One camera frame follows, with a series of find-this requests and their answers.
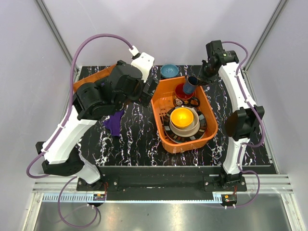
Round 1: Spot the orange plastic dish bin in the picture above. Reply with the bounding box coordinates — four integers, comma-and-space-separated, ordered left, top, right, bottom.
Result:
151, 77, 218, 154

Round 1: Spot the dark blue small cup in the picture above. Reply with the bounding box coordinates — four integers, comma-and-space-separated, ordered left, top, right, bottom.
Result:
183, 76, 198, 94

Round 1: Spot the teal blue ceramic bowl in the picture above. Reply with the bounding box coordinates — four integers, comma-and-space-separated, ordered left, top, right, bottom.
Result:
160, 64, 179, 79

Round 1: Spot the black skull mug red inside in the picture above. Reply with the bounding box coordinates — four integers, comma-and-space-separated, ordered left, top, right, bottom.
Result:
173, 83, 200, 108

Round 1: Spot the yellow orange small bowl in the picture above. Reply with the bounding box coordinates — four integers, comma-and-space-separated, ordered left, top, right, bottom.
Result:
170, 107, 194, 128

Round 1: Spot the black striped cream plate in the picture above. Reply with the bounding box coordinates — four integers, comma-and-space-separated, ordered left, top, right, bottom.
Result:
163, 106, 207, 143

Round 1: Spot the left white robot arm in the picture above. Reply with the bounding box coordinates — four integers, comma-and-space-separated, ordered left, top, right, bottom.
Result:
37, 54, 158, 191

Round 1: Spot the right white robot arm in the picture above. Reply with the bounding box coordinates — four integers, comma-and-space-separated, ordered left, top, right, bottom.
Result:
197, 40, 265, 191

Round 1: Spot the purple cloth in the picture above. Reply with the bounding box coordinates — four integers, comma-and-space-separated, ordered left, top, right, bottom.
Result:
103, 110, 124, 137

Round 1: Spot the orange compartment organizer tray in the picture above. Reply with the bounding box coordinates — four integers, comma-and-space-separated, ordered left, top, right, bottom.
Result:
73, 65, 116, 93

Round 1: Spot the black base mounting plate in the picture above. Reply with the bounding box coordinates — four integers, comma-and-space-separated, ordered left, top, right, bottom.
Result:
77, 166, 247, 203

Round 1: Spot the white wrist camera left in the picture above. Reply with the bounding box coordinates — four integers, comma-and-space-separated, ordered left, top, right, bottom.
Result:
129, 46, 154, 82

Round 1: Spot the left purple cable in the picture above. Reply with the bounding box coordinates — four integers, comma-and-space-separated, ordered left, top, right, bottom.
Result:
26, 33, 135, 228

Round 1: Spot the aluminium frame rail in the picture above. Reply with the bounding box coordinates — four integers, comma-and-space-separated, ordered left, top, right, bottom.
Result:
34, 0, 73, 65

